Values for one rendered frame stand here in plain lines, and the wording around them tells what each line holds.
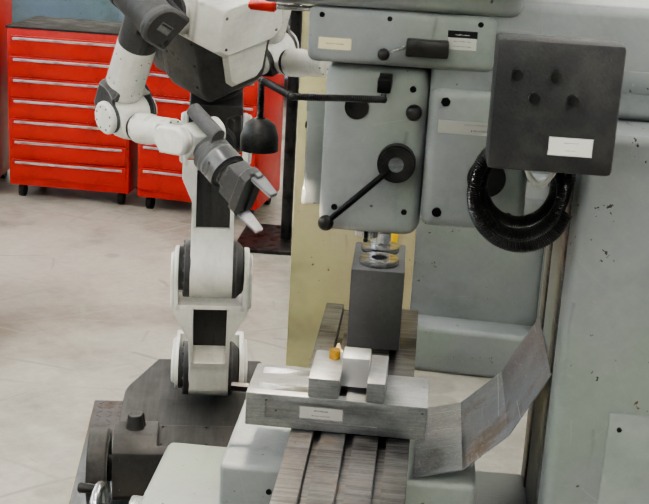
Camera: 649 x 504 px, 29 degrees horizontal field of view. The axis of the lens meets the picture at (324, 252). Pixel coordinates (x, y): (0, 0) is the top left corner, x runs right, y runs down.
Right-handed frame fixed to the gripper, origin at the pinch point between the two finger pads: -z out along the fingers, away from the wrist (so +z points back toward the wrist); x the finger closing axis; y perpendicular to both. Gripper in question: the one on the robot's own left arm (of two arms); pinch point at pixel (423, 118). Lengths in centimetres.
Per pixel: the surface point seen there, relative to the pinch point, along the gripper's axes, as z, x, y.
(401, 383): -43, 2, -67
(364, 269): -16.6, -8.4, -41.1
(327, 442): -41, 2, -88
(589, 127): -51, 74, -56
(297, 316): 31, -142, 30
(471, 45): -22, 64, -44
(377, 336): -27, -20, -45
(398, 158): -23, 45, -59
